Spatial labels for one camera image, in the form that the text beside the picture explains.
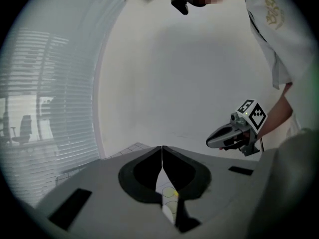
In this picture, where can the person's right hand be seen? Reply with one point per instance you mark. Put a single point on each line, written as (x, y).
(246, 135)

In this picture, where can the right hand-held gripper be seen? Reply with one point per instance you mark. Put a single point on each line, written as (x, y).
(251, 113)

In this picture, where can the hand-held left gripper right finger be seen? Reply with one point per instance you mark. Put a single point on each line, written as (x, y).
(199, 180)

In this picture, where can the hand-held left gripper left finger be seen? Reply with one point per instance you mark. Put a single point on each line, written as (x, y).
(127, 175)

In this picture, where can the black office chair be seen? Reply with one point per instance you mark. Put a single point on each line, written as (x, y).
(24, 131)

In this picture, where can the person's right forearm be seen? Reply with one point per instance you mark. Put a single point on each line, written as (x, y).
(279, 113)

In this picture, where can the yellow corn cob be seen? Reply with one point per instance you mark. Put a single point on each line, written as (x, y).
(176, 194)

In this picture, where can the black head camera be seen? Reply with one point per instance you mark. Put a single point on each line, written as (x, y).
(180, 3)

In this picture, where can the person's white shirt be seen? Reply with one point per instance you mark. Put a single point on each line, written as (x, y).
(279, 34)

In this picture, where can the window blinds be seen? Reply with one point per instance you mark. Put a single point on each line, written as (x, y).
(54, 83)

